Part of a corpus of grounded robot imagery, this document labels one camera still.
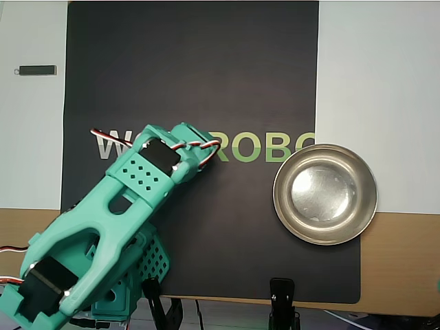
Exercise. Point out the metal bowl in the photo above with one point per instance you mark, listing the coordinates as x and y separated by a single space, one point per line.
326 192

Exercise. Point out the black table clamp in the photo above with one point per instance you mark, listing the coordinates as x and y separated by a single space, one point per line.
153 295

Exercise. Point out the white paper sheet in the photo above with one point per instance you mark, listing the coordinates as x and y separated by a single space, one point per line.
378 86
31 137

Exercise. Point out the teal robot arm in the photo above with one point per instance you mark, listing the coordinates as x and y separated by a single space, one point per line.
103 213

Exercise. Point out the black USB stick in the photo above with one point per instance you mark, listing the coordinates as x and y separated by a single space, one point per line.
38 70

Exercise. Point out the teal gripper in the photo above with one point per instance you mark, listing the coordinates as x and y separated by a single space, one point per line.
193 132

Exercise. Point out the black mat with WOWROBO print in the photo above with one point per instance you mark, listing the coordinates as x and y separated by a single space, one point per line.
206 68

